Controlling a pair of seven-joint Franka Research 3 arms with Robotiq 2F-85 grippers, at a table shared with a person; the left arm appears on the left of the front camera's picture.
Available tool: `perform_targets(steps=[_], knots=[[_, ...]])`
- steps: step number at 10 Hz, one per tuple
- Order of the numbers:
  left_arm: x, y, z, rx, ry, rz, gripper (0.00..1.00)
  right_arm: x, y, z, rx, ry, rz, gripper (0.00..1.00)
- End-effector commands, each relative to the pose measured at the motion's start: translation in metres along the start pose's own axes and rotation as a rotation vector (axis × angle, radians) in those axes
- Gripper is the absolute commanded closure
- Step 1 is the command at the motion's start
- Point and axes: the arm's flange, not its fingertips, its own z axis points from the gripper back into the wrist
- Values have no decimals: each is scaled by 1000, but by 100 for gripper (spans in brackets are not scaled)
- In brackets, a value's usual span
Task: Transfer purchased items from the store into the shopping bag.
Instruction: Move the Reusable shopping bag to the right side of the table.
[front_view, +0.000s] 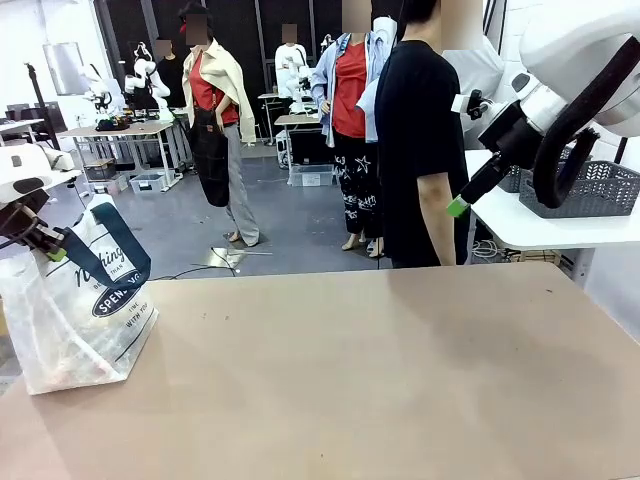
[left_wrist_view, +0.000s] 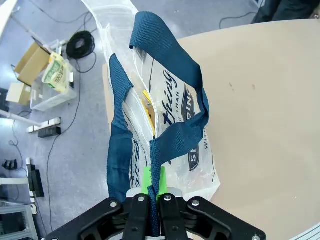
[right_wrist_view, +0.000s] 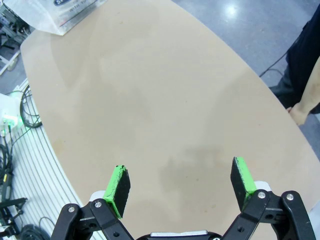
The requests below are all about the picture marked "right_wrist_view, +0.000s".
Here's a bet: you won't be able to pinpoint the white slatted platform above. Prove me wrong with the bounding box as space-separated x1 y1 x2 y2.
0 77 106 240

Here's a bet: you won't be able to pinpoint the black cable bundle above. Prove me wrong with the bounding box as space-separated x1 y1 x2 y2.
0 136 16 201

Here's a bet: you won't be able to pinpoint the person's left hand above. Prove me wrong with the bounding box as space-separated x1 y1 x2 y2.
286 101 313 127

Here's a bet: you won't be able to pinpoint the coiled black cable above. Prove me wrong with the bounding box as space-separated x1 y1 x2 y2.
19 84 44 129

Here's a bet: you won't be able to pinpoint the translucent shopping bag navy handles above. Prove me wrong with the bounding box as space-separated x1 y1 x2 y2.
3 0 109 36

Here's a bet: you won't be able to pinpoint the white device green light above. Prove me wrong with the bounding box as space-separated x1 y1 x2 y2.
0 92 25 138

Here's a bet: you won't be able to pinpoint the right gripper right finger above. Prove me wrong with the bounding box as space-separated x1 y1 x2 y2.
220 156 315 240

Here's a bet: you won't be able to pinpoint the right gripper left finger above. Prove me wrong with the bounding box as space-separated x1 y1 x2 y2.
51 164 138 240

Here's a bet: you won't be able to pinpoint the person in black shirt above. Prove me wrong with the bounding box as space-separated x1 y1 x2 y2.
269 11 320 111

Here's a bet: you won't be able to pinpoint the black clamp bracket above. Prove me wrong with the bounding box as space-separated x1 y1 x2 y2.
0 197 28 240

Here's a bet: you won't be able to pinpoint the black floor cable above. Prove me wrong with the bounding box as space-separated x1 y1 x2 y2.
259 34 305 77

